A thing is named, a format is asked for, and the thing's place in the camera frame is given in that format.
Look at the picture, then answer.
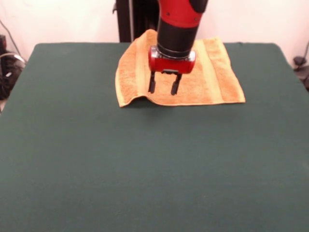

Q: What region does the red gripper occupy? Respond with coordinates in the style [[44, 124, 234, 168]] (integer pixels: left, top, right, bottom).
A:
[[148, 45, 197, 96]]

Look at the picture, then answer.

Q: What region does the tan terry towel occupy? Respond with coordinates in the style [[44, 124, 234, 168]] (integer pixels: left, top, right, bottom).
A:
[[114, 29, 246, 108]]

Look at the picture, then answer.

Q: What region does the dark green table cloth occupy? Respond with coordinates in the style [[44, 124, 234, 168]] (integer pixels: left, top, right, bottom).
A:
[[0, 42, 309, 232]]

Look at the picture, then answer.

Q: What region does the black floor equipment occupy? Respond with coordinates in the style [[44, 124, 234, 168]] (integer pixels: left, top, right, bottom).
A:
[[0, 34, 26, 100], [293, 56, 309, 91]]

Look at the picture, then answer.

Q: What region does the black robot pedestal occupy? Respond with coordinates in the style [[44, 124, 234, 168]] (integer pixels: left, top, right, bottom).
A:
[[111, 0, 200, 44]]

